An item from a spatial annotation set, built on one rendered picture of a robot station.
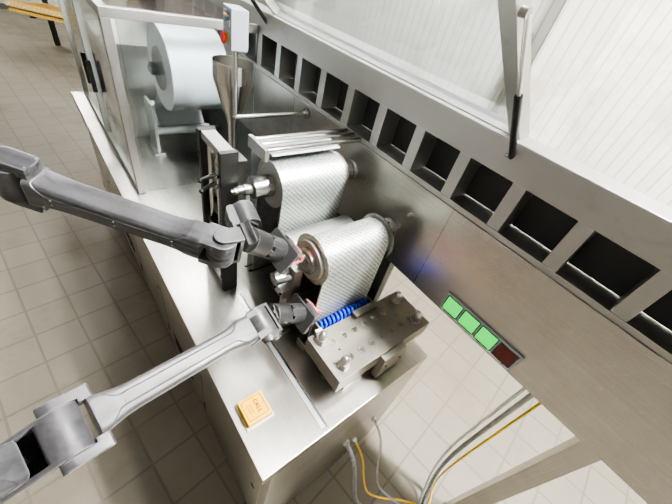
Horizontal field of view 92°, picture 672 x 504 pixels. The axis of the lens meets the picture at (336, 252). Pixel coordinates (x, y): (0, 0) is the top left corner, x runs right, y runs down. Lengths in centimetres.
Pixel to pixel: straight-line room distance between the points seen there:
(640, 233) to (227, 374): 103
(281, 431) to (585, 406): 75
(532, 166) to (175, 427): 186
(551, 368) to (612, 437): 17
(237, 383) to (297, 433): 22
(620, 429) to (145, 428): 185
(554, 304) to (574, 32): 217
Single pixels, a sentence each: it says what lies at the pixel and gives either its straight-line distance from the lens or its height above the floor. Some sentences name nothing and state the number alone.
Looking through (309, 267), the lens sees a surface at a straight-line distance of 87.
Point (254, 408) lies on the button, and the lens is 100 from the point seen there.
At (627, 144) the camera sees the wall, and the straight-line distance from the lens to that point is 304.
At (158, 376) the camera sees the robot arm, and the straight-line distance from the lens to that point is 70.
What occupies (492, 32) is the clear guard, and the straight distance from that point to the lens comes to 67.
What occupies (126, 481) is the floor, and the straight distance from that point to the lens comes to 197.
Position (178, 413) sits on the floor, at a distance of 202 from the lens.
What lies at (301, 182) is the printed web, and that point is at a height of 137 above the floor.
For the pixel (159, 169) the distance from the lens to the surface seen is 171.
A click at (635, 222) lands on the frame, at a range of 81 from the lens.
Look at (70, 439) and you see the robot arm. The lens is 67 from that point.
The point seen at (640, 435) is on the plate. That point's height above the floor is 127.
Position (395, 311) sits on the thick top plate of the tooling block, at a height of 103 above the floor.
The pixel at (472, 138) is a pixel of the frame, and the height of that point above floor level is 162.
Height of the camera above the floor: 186
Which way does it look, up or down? 41 degrees down
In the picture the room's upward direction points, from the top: 16 degrees clockwise
